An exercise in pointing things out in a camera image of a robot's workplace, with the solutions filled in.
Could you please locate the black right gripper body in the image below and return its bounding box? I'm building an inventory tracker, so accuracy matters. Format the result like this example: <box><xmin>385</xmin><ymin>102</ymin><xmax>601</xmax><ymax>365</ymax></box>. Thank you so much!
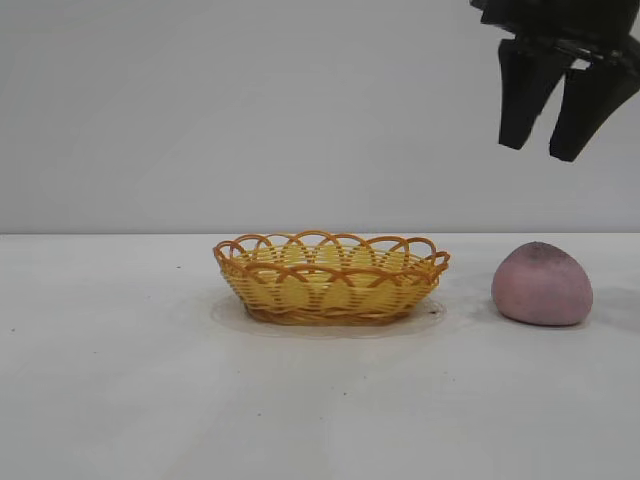
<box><xmin>469</xmin><ymin>0</ymin><xmax>640</xmax><ymax>65</ymax></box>

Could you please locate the yellow woven plastic basket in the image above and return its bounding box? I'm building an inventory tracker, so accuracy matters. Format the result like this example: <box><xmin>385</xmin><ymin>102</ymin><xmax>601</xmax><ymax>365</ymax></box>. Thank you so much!
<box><xmin>213</xmin><ymin>228</ymin><xmax>452</xmax><ymax>327</ymax></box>

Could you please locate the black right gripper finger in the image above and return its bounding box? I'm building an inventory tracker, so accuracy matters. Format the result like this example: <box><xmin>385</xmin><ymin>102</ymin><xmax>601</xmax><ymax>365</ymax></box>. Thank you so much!
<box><xmin>496</xmin><ymin>38</ymin><xmax>569</xmax><ymax>151</ymax></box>
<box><xmin>547</xmin><ymin>61</ymin><xmax>640</xmax><ymax>163</ymax></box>

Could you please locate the pink round stone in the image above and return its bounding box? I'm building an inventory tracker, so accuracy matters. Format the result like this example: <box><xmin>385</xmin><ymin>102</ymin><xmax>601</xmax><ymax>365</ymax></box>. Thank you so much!
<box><xmin>490</xmin><ymin>239</ymin><xmax>595</xmax><ymax>328</ymax></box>

